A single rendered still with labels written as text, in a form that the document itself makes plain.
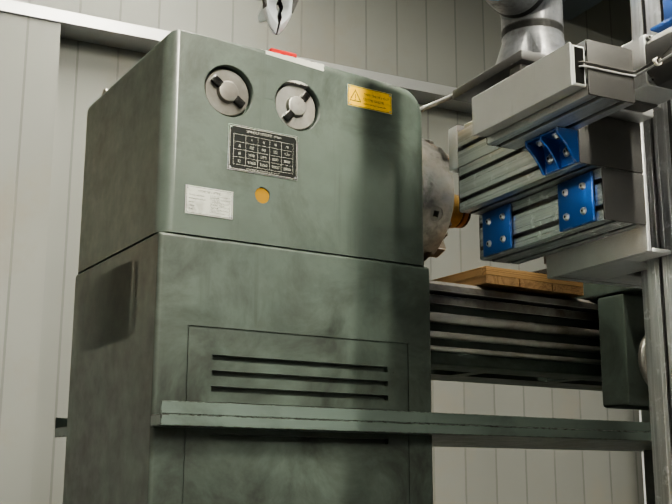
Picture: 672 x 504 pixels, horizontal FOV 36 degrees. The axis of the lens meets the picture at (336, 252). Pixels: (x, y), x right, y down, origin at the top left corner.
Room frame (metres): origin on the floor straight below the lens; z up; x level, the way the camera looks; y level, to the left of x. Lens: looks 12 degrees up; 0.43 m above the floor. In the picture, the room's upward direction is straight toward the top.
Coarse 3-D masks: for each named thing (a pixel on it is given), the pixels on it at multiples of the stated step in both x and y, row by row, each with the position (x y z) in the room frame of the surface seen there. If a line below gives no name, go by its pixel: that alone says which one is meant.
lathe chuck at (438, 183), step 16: (432, 160) 2.26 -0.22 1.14; (448, 160) 2.29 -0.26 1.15; (432, 176) 2.24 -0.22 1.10; (448, 176) 2.27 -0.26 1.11; (432, 192) 2.24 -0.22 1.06; (448, 192) 2.26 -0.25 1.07; (432, 208) 2.25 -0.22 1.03; (448, 208) 2.27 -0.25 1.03; (432, 224) 2.27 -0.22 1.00; (448, 224) 2.29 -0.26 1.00; (432, 240) 2.30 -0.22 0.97
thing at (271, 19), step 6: (270, 0) 1.94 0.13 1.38; (276, 0) 1.95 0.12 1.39; (270, 6) 1.94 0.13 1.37; (264, 12) 1.95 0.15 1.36; (270, 12) 1.94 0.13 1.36; (276, 12) 1.95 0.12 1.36; (258, 18) 1.99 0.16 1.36; (264, 18) 1.97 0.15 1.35; (270, 18) 1.95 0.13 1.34; (276, 18) 1.95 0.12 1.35; (270, 24) 1.95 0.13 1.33; (276, 24) 1.95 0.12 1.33; (276, 30) 1.96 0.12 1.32
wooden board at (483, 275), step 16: (464, 272) 2.35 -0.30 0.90; (480, 272) 2.30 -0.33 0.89; (496, 272) 2.30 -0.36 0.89; (512, 272) 2.33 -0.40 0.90; (528, 272) 2.35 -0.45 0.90; (512, 288) 2.35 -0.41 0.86; (528, 288) 2.35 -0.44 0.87; (544, 288) 2.38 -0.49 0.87; (560, 288) 2.41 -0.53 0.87; (576, 288) 2.43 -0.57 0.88
